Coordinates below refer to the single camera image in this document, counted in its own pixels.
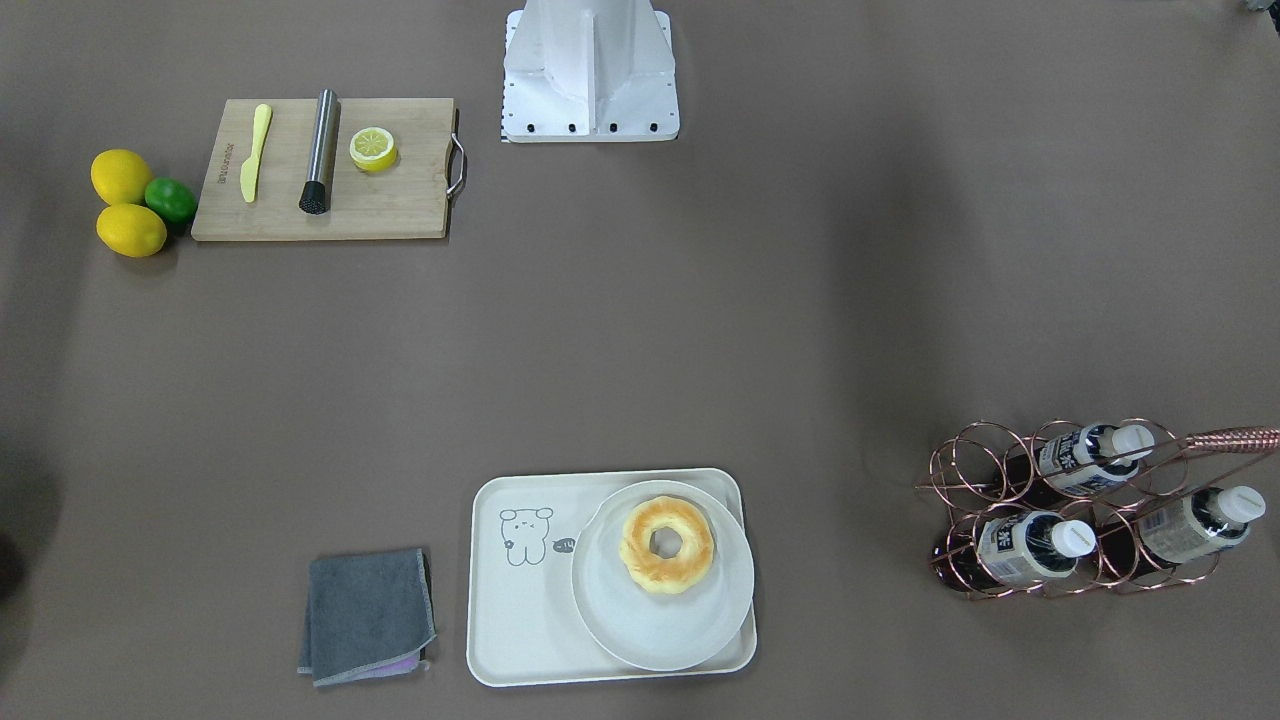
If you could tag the bamboo cutting board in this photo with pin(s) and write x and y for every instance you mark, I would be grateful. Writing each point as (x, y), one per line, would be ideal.
(406, 202)

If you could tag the tea bottle white cap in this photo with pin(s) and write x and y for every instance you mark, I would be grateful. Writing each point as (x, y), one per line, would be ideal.
(1082, 463)

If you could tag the yellow lemon far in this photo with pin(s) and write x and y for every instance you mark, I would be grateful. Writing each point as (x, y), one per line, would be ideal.
(120, 176)

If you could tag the yellow lemon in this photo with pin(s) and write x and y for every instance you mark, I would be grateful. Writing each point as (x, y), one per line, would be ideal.
(120, 176)
(131, 230)

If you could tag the yellow lemon near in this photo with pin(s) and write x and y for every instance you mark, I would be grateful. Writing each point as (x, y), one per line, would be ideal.
(131, 230)

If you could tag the copper wire bottle rack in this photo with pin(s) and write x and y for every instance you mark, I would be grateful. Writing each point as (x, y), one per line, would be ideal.
(961, 471)

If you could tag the glazed donut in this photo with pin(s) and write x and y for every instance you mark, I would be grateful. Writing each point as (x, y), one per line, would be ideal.
(667, 575)

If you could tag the yellow plastic knife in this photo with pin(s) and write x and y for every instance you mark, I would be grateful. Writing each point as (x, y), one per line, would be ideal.
(250, 168)

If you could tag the grey folded cloth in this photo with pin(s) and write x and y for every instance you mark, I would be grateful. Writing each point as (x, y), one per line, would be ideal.
(367, 616)

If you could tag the white round plate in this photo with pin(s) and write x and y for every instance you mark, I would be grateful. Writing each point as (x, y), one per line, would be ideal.
(652, 630)

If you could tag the half lemon slice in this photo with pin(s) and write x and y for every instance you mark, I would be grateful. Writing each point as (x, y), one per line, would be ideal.
(373, 149)

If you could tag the cream rabbit tray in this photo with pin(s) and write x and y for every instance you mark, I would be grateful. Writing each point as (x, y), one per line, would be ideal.
(523, 626)

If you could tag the tea bottle front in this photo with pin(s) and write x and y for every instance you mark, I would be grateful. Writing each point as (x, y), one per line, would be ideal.
(1211, 520)
(1015, 553)

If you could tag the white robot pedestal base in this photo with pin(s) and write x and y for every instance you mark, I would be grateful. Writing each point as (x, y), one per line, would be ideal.
(589, 72)

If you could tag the steel muddler black tip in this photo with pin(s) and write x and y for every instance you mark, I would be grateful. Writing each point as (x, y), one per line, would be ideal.
(316, 193)

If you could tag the green lime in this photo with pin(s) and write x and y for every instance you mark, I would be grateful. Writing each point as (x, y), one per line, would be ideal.
(173, 201)

